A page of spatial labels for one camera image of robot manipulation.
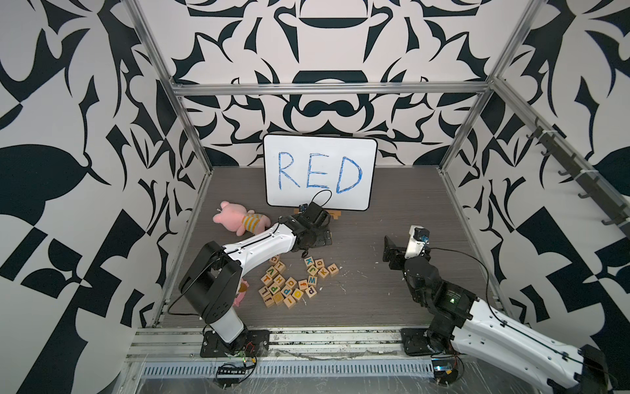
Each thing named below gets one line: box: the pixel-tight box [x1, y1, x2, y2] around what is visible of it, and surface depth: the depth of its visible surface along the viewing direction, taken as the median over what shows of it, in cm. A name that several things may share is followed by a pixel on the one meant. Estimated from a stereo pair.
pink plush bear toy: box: [213, 200, 271, 237], surface depth 96 cm
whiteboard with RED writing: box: [263, 134, 379, 211], surface depth 95 cm
